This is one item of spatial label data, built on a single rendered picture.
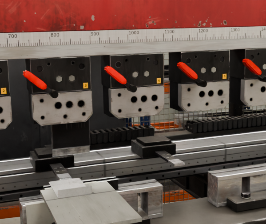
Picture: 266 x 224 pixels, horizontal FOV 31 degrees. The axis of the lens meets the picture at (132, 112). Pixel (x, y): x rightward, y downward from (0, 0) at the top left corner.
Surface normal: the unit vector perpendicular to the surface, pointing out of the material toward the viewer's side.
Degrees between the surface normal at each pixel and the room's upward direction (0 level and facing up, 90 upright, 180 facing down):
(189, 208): 0
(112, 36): 90
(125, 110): 90
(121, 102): 90
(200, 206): 0
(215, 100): 90
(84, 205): 0
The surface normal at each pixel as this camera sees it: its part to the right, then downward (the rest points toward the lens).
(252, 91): 0.35, 0.17
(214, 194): -0.94, 0.08
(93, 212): -0.02, -0.98
